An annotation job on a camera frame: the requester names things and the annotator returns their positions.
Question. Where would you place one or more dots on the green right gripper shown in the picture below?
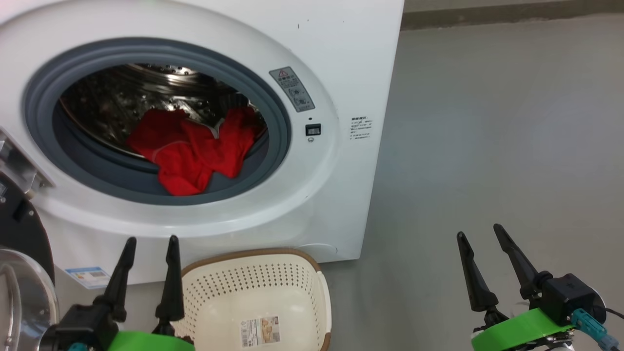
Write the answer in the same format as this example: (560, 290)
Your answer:
(516, 331)

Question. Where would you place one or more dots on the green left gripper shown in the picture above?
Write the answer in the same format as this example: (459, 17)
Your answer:
(146, 341)

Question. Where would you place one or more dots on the black round glass washer door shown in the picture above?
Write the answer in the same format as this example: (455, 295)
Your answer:
(19, 229)

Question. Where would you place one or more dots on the red garment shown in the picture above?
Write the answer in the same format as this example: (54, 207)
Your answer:
(190, 156)

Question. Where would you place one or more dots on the cream basket with brown rim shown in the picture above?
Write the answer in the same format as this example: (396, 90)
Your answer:
(219, 302)

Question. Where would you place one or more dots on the printed food package label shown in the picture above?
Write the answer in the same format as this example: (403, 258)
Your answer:
(261, 331)

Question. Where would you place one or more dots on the white front-load washing machine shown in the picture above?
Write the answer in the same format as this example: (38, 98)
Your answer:
(341, 204)

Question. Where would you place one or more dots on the blue energy label sticker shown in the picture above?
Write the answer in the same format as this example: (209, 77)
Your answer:
(87, 278)

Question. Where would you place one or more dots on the grey warning sticker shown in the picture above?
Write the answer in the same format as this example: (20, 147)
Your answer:
(292, 89)

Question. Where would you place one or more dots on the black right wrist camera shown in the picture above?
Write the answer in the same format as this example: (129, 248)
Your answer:
(570, 295)

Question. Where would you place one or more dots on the teal left camera connector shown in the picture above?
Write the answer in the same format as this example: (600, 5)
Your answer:
(78, 347)

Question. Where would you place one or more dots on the teal camera connector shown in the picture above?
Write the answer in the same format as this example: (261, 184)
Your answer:
(587, 324)
(78, 347)

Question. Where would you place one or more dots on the teal right camera connector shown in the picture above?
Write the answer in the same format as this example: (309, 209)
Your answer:
(587, 324)

